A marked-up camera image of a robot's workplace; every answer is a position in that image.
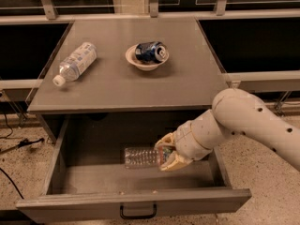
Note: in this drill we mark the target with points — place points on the grey cabinet with top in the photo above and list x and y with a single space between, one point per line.
188 80

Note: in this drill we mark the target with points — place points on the crushed blue soda can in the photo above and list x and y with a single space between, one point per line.
154 51

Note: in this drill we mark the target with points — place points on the white labelled water bottle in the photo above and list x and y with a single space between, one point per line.
72 67

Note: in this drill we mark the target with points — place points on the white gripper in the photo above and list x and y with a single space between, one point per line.
187 140

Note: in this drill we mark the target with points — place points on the white ceramic bowl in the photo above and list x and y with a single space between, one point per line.
131 58

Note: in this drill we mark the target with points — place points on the metal railing frame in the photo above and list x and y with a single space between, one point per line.
254 42

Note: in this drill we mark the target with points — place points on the black drawer handle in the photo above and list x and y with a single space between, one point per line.
137 211

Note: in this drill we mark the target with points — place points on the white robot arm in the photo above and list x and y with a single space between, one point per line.
234 112

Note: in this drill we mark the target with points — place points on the clear water bottle red label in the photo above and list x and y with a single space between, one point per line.
146 157

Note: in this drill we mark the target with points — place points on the grey open top drawer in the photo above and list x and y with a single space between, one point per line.
87 178

